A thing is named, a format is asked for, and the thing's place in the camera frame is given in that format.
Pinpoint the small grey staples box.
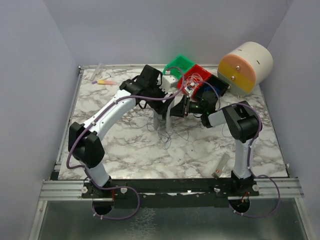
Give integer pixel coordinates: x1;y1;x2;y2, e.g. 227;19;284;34
211;153;230;179

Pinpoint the red plastic bin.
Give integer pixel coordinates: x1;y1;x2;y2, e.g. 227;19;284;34
182;64;212;95

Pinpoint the black plastic bin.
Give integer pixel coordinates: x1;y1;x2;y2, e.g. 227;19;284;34
193;75;229;101

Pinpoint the large beige cylinder drum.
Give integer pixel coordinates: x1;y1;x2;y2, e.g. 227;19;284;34
217;41;274;97

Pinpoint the black mounting base bar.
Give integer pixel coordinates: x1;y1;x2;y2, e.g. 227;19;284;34
81;177;259;208

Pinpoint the white coiled cable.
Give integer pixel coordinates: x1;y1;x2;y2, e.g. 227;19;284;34
184;72;204;87

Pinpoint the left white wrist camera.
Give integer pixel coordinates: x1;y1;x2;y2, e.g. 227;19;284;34
159;75;176;93

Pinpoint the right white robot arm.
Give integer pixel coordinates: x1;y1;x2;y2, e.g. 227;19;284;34
185;91;262;181

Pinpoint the green plastic bin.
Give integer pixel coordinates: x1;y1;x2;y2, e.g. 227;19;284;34
162;54;196;80

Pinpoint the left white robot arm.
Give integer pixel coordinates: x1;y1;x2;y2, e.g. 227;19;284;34
67;65;176;187

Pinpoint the pink yellow marker pen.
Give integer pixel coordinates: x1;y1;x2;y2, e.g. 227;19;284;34
92;80;117;86

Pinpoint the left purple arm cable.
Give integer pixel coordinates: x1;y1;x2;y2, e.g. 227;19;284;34
66;66;186;221

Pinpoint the grey plastic cable spool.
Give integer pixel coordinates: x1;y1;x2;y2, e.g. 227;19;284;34
152;96;186;132

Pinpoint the clear plastic tube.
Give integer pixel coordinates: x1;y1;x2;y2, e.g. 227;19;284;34
90;63;104;82

